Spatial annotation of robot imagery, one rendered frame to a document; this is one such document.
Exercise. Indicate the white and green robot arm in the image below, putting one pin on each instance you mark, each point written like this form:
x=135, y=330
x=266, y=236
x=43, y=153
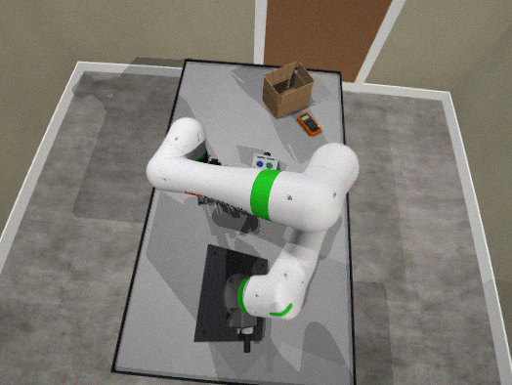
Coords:
x=300, y=201

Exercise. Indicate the white button panel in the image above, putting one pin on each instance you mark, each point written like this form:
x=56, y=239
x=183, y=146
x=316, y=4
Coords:
x=265, y=161

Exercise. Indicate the orange multimeter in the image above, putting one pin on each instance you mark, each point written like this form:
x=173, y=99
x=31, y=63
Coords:
x=308, y=124

